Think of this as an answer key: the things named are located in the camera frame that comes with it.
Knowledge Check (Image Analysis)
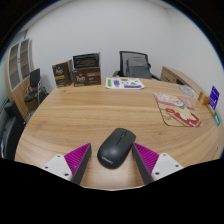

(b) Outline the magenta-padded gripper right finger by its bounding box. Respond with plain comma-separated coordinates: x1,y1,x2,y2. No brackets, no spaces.
131,142,184,185

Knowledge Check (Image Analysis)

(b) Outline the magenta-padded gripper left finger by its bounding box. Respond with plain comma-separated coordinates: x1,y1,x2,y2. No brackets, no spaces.
40,142,92,185

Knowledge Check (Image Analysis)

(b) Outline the black computer mouse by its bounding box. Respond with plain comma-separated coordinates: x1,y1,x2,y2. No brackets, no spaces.
96,127,137,170

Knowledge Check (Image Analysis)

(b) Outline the pink and red printed mouse pad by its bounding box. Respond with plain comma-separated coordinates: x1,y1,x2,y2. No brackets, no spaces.
153,92,202,128

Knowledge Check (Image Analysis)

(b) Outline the black sofa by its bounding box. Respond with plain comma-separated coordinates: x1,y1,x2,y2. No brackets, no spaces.
0,99,27,161

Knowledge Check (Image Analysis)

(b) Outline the white sticker sheet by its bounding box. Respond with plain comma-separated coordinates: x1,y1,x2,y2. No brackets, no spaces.
105,76,146,91

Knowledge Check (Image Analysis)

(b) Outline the small orange box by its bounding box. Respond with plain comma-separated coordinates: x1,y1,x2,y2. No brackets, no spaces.
197,91,211,107

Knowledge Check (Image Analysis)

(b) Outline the brown box with black lid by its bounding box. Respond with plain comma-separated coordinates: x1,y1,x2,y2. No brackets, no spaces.
71,52,102,88

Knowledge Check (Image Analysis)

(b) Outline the wooden side desk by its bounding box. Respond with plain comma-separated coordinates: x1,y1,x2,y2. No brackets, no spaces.
160,65,204,96

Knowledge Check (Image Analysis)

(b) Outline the black visitor chair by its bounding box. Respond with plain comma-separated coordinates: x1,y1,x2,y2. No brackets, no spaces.
23,68,49,106

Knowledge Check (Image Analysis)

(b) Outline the purple card stand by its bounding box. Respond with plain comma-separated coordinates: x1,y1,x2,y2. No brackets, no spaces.
208,85,220,111

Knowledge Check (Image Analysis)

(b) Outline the grey backpack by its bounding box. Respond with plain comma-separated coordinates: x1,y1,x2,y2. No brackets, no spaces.
124,57,153,80

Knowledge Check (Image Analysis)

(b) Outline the black mesh office chair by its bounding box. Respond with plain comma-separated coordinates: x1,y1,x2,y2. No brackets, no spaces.
112,50,161,81

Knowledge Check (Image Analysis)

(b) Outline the wooden shelf unit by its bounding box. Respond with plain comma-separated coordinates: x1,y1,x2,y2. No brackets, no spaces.
3,38,36,119

